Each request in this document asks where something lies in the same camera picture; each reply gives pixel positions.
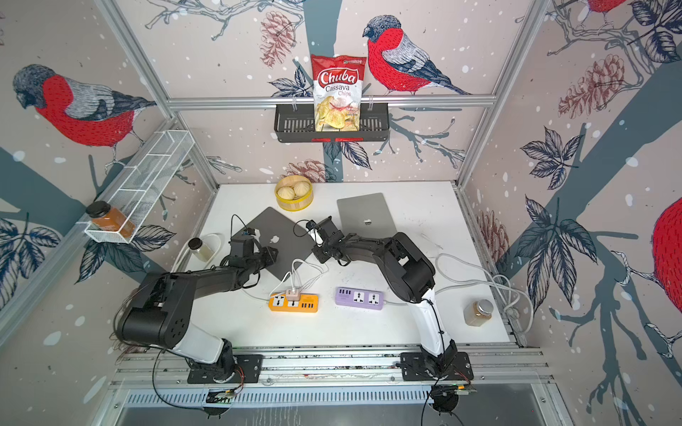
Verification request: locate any red cassava chips bag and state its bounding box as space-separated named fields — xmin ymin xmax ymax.
xmin=311 ymin=55 xmax=367 ymax=131

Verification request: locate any right steamed bun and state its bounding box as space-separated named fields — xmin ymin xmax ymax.
xmin=293 ymin=181 xmax=311 ymax=198

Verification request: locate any yellow wooden bun basket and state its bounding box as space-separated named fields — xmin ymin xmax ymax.
xmin=275 ymin=175 xmax=314 ymax=212

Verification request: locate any left steamed bun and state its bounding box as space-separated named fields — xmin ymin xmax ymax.
xmin=277 ymin=186 xmax=297 ymax=201

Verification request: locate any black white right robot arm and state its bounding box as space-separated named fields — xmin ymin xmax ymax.
xmin=305 ymin=218 xmax=458 ymax=380

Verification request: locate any orange strip white power cord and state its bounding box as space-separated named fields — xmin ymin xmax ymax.
xmin=169 ymin=231 xmax=270 ymax=302

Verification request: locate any small jar black lid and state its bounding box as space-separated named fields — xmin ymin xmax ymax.
xmin=188 ymin=237 xmax=214 ymax=263

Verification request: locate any small jar silver lid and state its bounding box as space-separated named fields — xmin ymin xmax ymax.
xmin=464 ymin=299 xmax=495 ymax=327

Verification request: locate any orange sauce jar black lid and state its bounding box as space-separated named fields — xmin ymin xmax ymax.
xmin=85 ymin=201 xmax=136 ymax=239

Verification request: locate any silver laptop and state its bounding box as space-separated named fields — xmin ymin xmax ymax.
xmin=337 ymin=193 xmax=397 ymax=239

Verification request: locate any black wall basket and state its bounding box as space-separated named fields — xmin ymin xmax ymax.
xmin=275 ymin=102 xmax=390 ymax=143

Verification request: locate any dark grey laptop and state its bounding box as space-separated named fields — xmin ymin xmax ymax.
xmin=247 ymin=207 xmax=315 ymax=280

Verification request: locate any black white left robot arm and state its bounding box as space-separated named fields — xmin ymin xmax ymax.
xmin=114 ymin=233 xmax=278 ymax=384

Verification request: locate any steamed bun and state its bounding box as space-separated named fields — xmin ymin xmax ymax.
xmin=293 ymin=181 xmax=311 ymax=198
xmin=277 ymin=186 xmax=297 ymax=201

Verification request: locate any purple strip white power cord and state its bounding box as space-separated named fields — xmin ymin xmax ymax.
xmin=382 ymin=252 xmax=535 ymax=337

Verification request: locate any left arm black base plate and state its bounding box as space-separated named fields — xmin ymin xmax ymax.
xmin=186 ymin=354 xmax=264 ymax=385

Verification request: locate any pink charger adapter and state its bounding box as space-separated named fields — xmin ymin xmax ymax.
xmin=285 ymin=289 xmax=301 ymax=302

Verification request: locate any white wire wall shelf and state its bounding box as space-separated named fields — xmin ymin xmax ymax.
xmin=85 ymin=130 xmax=195 ymax=244

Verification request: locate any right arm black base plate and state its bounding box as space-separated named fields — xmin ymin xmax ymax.
xmin=396 ymin=353 xmax=474 ymax=383

